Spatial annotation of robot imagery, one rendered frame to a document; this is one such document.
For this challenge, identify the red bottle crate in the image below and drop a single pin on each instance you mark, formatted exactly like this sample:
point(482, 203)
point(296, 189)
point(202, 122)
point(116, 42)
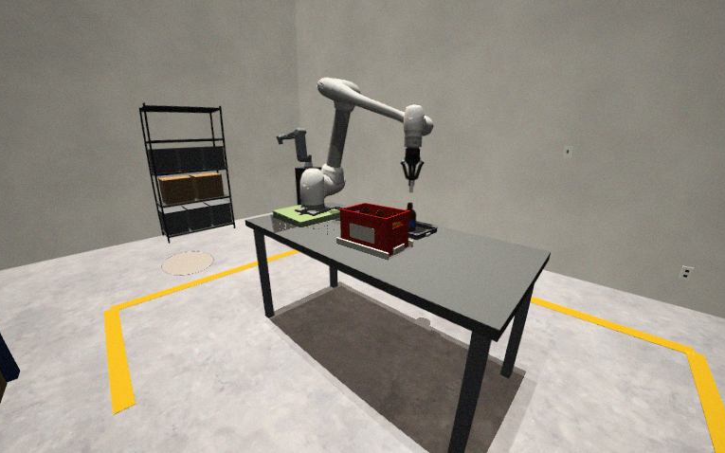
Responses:
point(373, 231)

